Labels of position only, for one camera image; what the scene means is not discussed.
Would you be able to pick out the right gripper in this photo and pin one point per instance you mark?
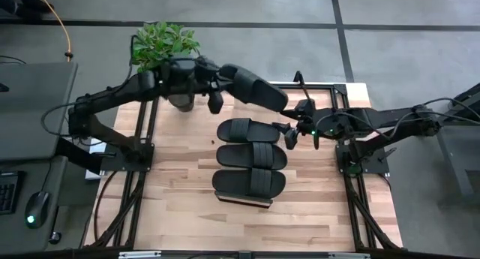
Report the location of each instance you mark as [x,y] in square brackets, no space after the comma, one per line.
[318,122]

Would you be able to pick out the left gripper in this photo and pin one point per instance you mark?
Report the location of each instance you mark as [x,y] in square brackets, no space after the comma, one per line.
[187,77]

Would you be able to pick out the black rubber slide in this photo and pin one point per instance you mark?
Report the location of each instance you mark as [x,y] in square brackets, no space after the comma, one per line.
[258,88]
[232,182]
[232,130]
[236,155]

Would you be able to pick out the wooden shelf black metal frame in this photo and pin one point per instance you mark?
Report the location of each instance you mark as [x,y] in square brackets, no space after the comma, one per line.
[247,110]

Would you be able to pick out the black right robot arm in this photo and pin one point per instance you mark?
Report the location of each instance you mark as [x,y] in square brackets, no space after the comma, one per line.
[375,118]

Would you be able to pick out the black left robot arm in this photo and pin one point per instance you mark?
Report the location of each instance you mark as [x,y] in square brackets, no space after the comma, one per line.
[112,95]

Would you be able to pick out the black clamp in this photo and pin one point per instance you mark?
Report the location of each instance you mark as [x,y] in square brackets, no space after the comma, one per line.
[299,77]

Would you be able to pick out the green potted plant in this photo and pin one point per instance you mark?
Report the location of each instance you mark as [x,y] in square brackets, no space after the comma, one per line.
[161,45]

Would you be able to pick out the white box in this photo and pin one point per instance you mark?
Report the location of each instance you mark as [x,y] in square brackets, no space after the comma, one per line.
[91,175]

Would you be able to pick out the dark metal stand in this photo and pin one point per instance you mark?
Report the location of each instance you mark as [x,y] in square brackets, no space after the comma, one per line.
[468,157]

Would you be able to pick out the grey desk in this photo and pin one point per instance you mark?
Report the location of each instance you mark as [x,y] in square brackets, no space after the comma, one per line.
[33,112]

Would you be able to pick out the person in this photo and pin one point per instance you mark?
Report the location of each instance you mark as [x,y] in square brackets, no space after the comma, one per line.
[37,4]

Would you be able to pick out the black computer mouse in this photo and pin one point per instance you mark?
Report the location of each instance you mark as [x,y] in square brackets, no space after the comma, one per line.
[37,208]

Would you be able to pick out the black round knob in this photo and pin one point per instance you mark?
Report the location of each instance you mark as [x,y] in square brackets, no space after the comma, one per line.
[55,237]

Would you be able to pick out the black keyboard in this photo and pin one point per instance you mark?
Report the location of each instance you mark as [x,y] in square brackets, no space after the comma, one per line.
[9,193]

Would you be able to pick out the black aluminium table frame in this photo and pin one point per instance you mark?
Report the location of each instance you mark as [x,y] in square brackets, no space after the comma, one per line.
[340,89]

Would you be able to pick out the silver metal bracket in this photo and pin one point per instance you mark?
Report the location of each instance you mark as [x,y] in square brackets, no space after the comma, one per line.
[348,256]
[138,255]

